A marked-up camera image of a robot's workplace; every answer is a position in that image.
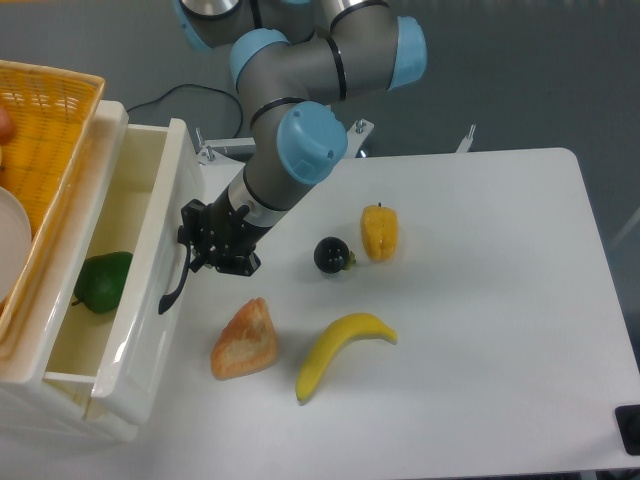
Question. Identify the toasted bread slice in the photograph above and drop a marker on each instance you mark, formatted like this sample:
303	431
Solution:
248	344

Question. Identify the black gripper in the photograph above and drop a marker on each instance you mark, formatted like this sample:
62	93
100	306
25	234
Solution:
232	239

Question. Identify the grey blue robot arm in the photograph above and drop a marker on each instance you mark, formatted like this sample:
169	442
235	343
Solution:
289	62

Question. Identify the orange wicker basket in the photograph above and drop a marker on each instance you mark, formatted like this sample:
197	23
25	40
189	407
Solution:
52	109

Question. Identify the black corner object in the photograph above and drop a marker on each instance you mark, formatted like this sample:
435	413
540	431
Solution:
628	420

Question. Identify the white plate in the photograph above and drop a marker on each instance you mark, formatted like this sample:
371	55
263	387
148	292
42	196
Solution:
16	240

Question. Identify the white top drawer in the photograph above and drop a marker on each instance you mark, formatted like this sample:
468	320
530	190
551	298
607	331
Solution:
110	365

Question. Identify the yellow banana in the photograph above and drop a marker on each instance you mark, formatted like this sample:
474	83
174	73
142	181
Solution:
337	335

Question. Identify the green bell pepper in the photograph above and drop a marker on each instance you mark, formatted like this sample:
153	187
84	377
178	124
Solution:
101	281

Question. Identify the yellow bell pepper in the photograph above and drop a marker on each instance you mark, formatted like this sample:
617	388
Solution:
379	232

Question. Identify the white drawer cabinet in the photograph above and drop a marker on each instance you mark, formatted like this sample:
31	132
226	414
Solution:
32	398

